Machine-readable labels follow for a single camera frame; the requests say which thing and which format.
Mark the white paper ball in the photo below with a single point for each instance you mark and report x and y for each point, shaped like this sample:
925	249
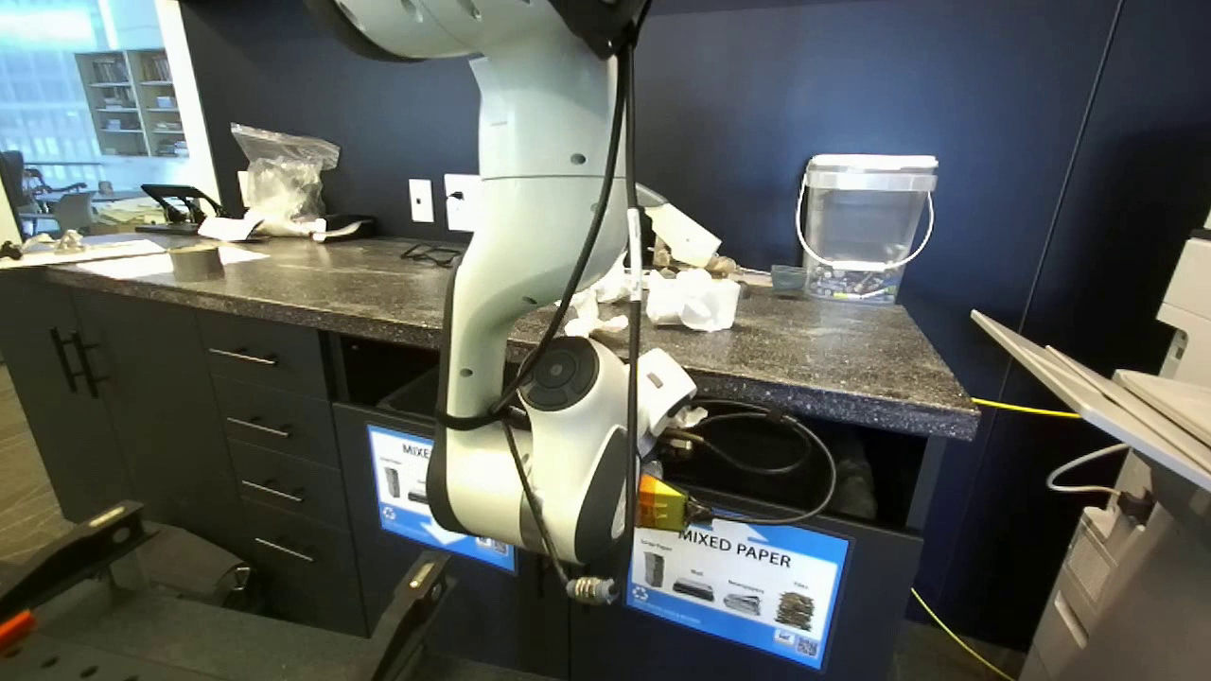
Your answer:
693	303

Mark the white folded paper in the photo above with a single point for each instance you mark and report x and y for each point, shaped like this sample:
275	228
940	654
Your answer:
231	228

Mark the white wall outlet plate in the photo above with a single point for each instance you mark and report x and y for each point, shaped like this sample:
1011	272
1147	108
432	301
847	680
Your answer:
459	201

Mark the black office chair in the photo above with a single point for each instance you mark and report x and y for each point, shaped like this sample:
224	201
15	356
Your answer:
190	630

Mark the clear plastic bag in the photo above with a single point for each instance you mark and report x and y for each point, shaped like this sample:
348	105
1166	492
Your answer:
285	177

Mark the background shelving unit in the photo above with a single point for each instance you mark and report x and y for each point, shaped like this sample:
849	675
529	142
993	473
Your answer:
125	108

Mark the small white switch plate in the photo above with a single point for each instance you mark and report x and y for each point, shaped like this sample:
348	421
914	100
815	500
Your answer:
420	201

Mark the black trash bin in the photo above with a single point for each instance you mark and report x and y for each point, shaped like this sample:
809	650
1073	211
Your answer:
409	397
856	487

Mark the blue label with down arrow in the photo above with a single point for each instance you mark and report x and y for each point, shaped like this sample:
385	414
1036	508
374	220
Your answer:
394	487

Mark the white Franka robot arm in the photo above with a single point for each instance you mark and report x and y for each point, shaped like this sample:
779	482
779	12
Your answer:
531	192

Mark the dark drawer cabinet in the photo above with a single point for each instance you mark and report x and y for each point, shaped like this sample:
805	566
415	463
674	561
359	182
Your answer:
153	419

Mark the white paper sheet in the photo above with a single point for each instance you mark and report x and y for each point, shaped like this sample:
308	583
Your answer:
61	250
125	267

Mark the blue label with up arrow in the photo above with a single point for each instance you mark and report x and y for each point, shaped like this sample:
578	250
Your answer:
757	593

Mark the dark recycling bin cabinet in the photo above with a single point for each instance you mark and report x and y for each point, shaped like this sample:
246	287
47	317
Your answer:
883	608

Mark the black desk tray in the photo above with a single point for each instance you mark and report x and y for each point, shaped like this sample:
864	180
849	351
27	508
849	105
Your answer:
176	200

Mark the white office printer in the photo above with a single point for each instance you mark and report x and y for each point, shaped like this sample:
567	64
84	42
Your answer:
1138	581

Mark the printed white paper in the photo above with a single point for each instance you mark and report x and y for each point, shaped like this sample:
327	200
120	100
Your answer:
608	293

